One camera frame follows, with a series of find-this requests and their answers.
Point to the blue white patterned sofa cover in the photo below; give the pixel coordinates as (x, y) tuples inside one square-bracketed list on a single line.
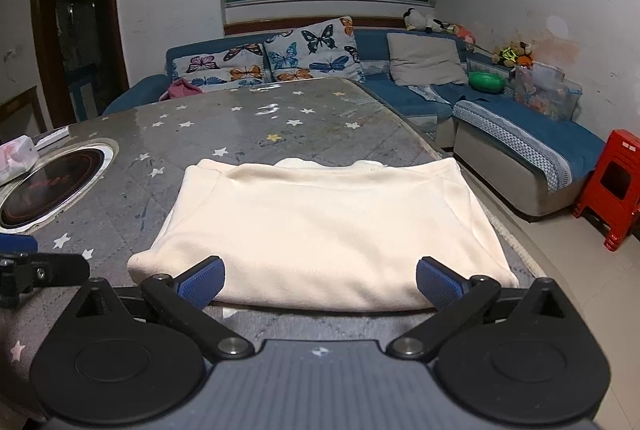
[(525, 146)]

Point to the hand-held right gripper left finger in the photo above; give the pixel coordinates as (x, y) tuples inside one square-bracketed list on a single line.
[(202, 284)]

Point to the grey star-printed tablecloth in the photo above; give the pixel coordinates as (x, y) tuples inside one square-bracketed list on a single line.
[(300, 125)]

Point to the white plastic bag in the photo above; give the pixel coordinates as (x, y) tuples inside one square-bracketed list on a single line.
[(17, 158)]

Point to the blue corner sofa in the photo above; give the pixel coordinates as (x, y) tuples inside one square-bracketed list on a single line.
[(505, 125)]

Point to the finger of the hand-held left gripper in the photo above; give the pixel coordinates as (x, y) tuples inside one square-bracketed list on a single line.
[(17, 242), (55, 267)]

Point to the cream sweatshirt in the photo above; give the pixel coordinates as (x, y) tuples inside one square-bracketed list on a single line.
[(320, 225)]

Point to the red plastic stool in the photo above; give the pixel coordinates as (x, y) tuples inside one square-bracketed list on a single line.
[(615, 190)]

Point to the grey pillow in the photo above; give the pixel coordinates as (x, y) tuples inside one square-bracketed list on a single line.
[(425, 58)]

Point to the dark wooden cabinet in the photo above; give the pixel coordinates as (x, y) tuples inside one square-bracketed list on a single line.
[(22, 110)]

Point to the pink cloth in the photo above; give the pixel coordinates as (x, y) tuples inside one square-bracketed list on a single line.
[(182, 90)]

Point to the yellow black plush toy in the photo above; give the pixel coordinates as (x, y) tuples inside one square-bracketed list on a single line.
[(511, 55)]

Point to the white black plush toy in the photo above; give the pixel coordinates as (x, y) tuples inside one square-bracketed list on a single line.
[(420, 20)]

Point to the large-print butterfly pillow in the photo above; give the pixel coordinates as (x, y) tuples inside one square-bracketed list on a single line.
[(312, 52)]

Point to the round black induction cooktop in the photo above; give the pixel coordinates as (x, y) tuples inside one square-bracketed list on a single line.
[(45, 185)]

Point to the clear plastic toy box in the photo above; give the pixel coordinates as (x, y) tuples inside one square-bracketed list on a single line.
[(542, 94)]

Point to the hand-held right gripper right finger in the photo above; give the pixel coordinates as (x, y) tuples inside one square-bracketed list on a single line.
[(440, 281)]

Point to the small-print butterfly pillow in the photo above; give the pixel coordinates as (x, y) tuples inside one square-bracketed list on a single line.
[(220, 67)]

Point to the brown wooden door frame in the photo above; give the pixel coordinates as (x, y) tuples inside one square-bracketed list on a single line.
[(112, 10)]

